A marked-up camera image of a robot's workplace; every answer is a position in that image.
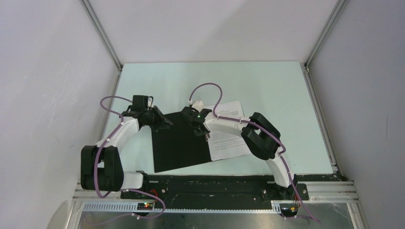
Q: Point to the printed paper sheet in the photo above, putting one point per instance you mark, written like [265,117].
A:
[225,146]

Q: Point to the red and black file folder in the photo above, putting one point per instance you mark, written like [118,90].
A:
[178,146]

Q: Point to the left controller board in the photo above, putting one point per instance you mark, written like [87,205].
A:
[145,206]

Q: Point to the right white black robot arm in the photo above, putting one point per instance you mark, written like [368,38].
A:
[260,136]

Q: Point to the aluminium frame rail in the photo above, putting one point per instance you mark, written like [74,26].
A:
[311,193]

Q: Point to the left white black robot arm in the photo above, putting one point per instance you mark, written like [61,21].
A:
[101,167]

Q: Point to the right controller board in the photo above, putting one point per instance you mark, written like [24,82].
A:
[288,212]

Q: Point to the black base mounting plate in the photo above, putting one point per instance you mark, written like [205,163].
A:
[210,185]

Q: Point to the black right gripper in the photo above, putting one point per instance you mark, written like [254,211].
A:
[201,133]

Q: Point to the controller board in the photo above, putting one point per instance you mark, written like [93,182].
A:
[145,206]
[288,212]

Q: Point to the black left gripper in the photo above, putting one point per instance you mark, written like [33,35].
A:
[162,120]

